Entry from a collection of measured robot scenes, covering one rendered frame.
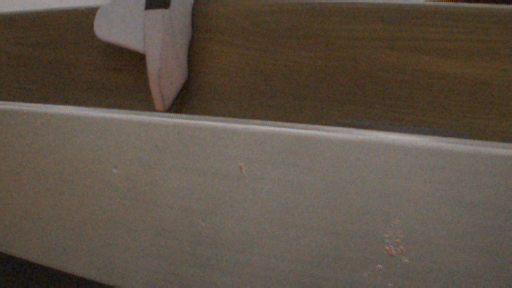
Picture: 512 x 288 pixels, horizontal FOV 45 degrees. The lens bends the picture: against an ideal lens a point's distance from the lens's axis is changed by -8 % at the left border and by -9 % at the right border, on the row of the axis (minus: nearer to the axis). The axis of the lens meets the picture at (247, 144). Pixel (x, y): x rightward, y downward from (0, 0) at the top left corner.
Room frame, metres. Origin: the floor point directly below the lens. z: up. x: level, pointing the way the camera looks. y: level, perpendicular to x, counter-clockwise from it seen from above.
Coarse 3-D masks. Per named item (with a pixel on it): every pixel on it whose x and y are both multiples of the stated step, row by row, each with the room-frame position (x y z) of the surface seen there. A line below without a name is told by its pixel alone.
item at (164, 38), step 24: (120, 0) 0.36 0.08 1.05; (144, 0) 0.35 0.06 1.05; (192, 0) 0.35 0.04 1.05; (96, 24) 0.36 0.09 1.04; (120, 24) 0.35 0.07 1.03; (144, 24) 0.34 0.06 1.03; (168, 24) 0.33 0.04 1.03; (144, 48) 0.34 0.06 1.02; (168, 48) 0.34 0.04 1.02; (168, 72) 0.34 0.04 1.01; (168, 96) 0.35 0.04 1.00
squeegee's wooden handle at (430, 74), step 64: (256, 0) 0.34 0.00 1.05; (320, 0) 0.32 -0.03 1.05; (384, 0) 0.31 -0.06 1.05; (0, 64) 0.43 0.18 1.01; (64, 64) 0.40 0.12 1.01; (128, 64) 0.38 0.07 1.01; (192, 64) 0.36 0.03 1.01; (256, 64) 0.34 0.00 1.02; (320, 64) 0.32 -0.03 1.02; (384, 64) 0.31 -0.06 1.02; (448, 64) 0.29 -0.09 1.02; (384, 128) 0.31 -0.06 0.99; (448, 128) 0.29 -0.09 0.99
